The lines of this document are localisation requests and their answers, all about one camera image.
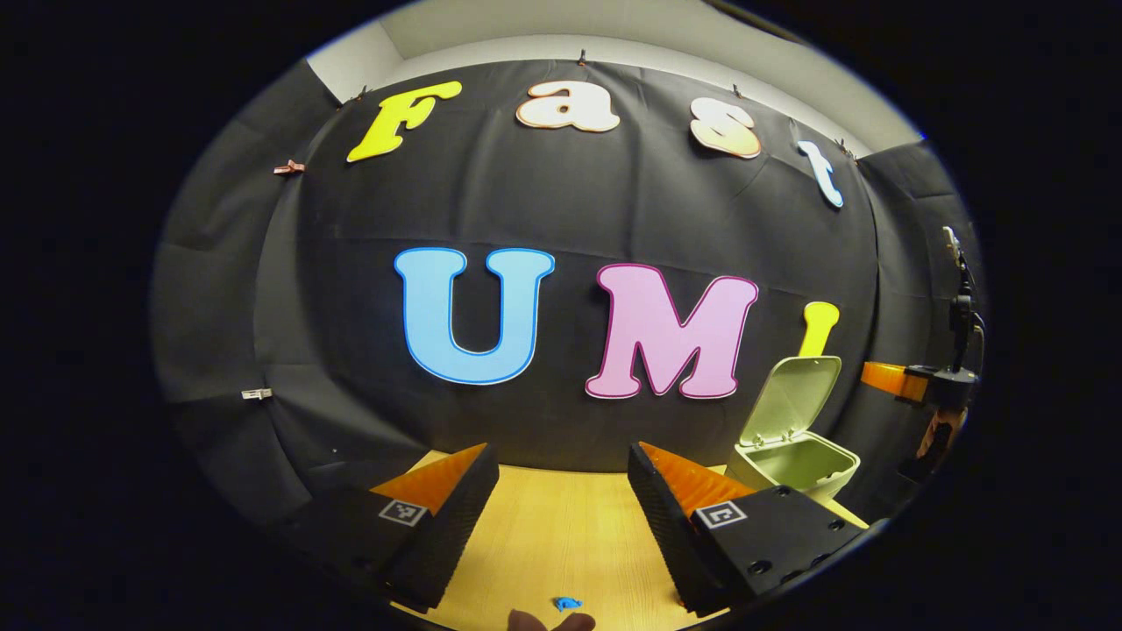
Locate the wooden desktop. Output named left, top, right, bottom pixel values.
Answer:
left=390, top=450, right=869, bottom=631

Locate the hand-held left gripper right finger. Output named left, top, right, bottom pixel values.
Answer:
left=627, top=441, right=870, bottom=617

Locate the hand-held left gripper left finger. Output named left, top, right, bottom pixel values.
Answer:
left=276, top=443, right=501, bottom=614

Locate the light green desktop garbage bin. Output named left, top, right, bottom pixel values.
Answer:
left=725, top=355, right=862, bottom=505

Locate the black backdrop cloth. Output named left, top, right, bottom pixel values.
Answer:
left=149, top=57, right=987, bottom=527

